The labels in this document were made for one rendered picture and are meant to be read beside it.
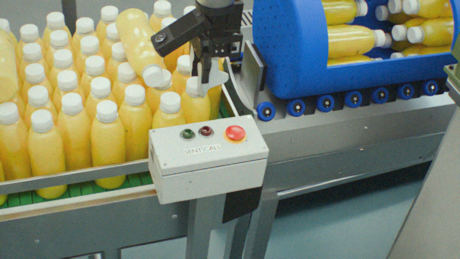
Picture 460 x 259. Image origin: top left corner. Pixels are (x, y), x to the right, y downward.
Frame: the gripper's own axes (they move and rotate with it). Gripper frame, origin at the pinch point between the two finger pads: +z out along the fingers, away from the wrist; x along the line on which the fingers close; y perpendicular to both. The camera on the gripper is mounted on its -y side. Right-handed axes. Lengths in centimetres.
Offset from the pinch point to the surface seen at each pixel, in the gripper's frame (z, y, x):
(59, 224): 23.6, -30.8, -9.9
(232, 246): 87, 23, 18
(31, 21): 109, -28, 192
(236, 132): -2.0, 2.7, -16.6
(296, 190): 95, 57, 41
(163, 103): -0.6, -7.9, -4.5
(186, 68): -0.3, -0.5, 5.4
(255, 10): 0.6, 21.7, 24.6
